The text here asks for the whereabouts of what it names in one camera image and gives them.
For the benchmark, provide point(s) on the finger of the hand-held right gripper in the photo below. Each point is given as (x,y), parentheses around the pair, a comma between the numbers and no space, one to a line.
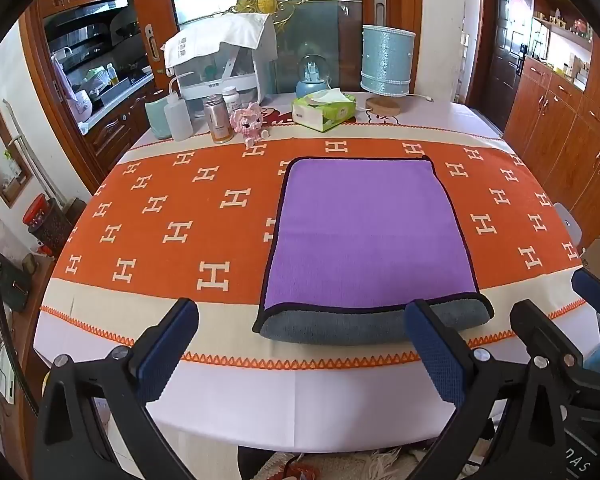
(597,292)
(545,332)

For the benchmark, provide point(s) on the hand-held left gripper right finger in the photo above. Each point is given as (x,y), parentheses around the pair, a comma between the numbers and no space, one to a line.
(437,355)

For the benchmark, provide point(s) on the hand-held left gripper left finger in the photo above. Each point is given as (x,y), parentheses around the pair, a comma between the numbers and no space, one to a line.
(166,357)

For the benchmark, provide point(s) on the purple and grey towel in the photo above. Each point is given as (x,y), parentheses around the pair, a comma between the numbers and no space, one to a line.
(365,235)

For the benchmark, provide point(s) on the orange patterned blanket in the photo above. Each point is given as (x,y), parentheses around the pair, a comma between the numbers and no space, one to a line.
(180,200)

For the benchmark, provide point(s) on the wooden floor cabinet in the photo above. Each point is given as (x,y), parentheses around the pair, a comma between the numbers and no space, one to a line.
(565,130)

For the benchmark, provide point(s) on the pale green cup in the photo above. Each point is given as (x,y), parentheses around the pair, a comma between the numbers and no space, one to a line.
(156,117)

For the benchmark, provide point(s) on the white squeeze bottle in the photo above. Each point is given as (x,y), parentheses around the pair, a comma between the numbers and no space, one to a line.
(178,117)

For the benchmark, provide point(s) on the metallic brown bottle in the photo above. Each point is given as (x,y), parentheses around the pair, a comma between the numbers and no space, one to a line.
(218,120)

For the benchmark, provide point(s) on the dark entry door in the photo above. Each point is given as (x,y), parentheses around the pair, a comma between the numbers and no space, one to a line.
(507,60)

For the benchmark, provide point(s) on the pink block toy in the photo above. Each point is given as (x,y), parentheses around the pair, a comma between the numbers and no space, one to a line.
(247,120)

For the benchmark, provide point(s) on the white pill bottle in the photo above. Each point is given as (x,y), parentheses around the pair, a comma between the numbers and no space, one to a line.
(231,97)

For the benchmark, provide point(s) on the green tissue box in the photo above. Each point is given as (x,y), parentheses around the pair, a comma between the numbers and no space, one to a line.
(322,112)

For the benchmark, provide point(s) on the white countertop appliance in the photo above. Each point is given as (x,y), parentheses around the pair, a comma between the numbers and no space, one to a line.
(240,82)

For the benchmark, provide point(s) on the yellow bottle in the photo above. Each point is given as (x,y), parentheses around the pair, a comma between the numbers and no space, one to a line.
(112,74)

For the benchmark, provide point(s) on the blue table lamp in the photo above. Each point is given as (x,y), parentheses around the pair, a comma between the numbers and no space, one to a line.
(386,60)

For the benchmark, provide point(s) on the blue snow globe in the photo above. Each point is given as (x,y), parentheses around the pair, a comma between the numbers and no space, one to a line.
(312,77)

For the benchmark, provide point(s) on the white cloth cover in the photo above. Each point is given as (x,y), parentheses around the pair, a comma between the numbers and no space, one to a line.
(220,40)

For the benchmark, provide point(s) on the glass sliding door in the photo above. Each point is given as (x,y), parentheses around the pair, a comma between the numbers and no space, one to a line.
(305,20)

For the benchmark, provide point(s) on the wooden wall shelf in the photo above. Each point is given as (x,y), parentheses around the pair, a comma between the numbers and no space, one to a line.
(565,30)

